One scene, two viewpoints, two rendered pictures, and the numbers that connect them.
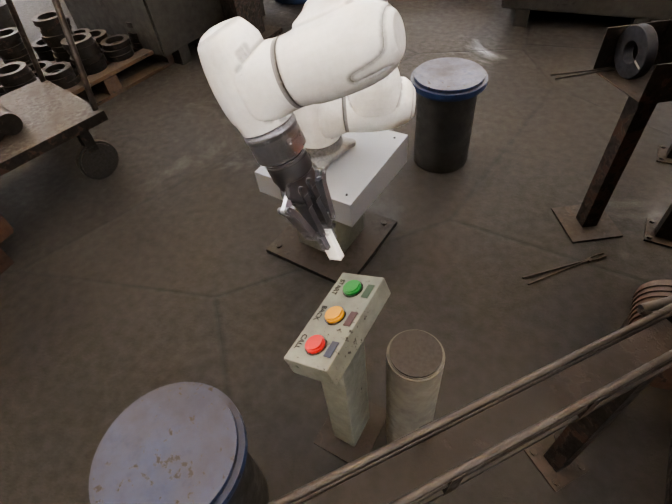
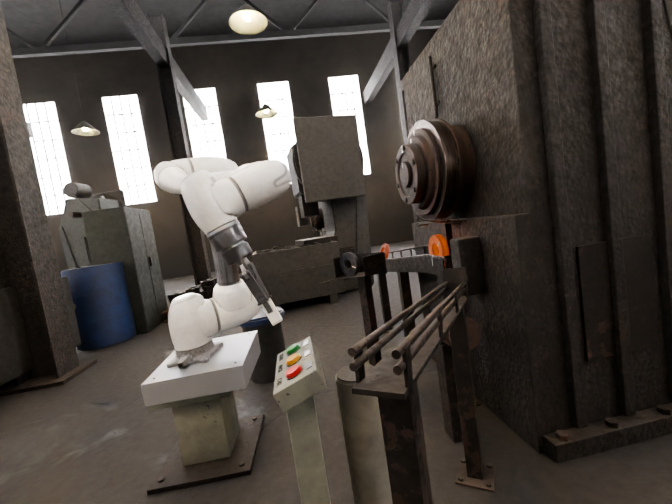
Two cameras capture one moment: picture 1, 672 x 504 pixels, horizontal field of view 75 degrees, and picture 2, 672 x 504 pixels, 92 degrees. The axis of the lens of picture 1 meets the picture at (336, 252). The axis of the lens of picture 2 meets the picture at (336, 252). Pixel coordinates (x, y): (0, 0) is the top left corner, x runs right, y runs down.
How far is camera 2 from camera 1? 65 cm
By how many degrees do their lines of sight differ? 56
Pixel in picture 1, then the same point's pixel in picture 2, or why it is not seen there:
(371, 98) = (234, 295)
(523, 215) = not seen: hidden behind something
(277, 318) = not seen: outside the picture
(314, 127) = (195, 328)
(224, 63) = (204, 182)
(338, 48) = (267, 169)
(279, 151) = (237, 233)
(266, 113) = (229, 208)
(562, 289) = not seen: hidden behind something
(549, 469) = (478, 481)
